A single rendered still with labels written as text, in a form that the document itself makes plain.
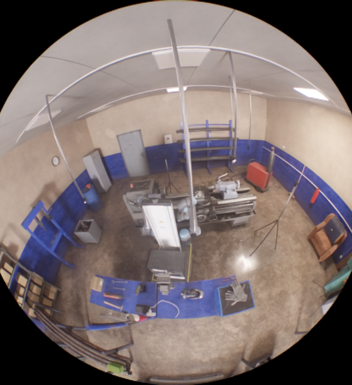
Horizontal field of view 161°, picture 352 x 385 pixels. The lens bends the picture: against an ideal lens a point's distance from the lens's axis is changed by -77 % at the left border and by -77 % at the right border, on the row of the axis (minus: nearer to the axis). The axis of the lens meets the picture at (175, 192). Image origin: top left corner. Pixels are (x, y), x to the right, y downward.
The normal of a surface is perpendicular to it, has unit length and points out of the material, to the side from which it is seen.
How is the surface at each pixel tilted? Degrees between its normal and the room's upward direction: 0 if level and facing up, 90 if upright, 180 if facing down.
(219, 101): 90
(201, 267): 0
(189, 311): 0
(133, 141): 90
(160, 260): 0
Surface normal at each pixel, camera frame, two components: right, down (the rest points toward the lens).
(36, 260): 0.99, -0.11
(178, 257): -0.12, -0.79
